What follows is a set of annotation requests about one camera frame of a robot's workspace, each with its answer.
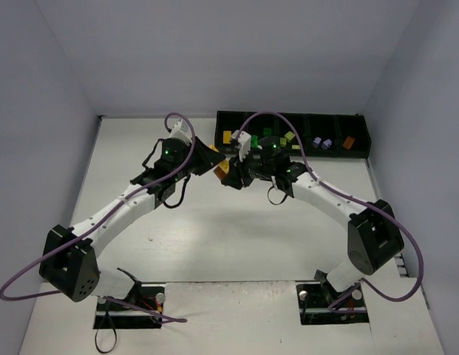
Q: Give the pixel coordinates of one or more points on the green curved lego top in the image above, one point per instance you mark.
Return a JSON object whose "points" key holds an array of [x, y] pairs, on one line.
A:
{"points": [[254, 140]]}

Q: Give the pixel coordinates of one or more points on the black compartment tray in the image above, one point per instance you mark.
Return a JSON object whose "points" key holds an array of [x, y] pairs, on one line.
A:
{"points": [[317, 135]]}

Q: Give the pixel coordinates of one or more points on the yellow curved lego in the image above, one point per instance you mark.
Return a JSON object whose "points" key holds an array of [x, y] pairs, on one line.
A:
{"points": [[226, 137]]}

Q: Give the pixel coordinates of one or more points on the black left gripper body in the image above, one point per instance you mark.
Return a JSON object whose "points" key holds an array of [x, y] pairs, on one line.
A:
{"points": [[199, 158]]}

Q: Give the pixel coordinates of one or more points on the brown lego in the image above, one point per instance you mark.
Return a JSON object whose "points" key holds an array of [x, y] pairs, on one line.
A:
{"points": [[221, 173]]}

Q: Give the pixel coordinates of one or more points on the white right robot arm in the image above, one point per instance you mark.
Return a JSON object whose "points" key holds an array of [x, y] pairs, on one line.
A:
{"points": [[373, 239]]}

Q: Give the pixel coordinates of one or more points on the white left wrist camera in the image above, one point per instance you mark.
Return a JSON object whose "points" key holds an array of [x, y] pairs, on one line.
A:
{"points": [[181, 130]]}

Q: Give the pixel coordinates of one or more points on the purple lego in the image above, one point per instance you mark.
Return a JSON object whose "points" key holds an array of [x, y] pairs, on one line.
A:
{"points": [[317, 142], [326, 145]]}

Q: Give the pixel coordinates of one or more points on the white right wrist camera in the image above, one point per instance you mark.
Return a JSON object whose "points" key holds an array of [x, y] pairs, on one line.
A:
{"points": [[243, 140]]}

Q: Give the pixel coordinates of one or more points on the right base mount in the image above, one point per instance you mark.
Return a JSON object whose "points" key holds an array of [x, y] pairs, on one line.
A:
{"points": [[319, 304]]}

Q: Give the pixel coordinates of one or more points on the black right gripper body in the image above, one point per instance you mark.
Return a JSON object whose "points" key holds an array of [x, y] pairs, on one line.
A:
{"points": [[242, 174]]}

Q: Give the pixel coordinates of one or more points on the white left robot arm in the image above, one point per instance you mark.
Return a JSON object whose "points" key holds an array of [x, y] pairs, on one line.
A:
{"points": [[71, 254]]}

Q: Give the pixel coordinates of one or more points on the yellow long lego brick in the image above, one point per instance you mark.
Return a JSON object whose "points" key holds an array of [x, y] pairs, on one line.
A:
{"points": [[224, 165]]}

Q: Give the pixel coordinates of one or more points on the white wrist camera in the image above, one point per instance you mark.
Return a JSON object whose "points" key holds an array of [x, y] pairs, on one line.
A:
{"points": [[243, 140], [181, 130]]}

